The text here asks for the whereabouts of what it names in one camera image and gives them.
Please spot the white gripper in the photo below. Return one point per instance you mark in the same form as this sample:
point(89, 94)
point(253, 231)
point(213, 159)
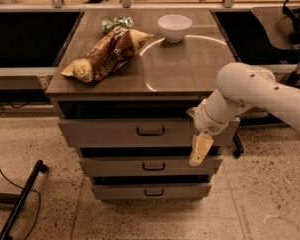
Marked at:
point(204, 120)

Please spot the grey top drawer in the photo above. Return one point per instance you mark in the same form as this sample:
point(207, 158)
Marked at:
point(110, 133)

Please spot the grey drawer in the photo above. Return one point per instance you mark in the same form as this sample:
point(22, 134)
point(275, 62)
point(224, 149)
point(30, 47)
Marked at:
point(147, 166)
point(152, 191)
point(110, 133)

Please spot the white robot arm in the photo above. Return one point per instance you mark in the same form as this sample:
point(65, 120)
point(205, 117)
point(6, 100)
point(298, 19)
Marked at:
point(240, 87)

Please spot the grey drawer cabinet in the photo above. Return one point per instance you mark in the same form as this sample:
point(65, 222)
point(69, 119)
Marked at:
point(161, 82)

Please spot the grey bottom drawer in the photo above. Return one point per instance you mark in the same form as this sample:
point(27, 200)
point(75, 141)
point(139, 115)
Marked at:
point(152, 191)

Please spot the grey middle drawer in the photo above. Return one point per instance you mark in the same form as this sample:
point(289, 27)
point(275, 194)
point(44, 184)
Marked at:
point(147, 166)

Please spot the black caster leg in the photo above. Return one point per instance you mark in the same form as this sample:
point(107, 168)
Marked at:
point(239, 150)

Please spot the white bowl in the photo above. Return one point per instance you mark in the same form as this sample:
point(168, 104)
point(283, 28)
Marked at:
point(174, 27)

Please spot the brown yellow chip bag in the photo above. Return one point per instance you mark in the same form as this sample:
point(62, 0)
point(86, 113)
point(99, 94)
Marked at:
point(109, 54)

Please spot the green snack bag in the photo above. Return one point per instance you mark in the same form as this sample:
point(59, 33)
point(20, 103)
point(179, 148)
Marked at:
point(109, 24)

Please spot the black stand leg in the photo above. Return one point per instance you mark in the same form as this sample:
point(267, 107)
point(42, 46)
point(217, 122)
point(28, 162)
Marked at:
point(17, 200)

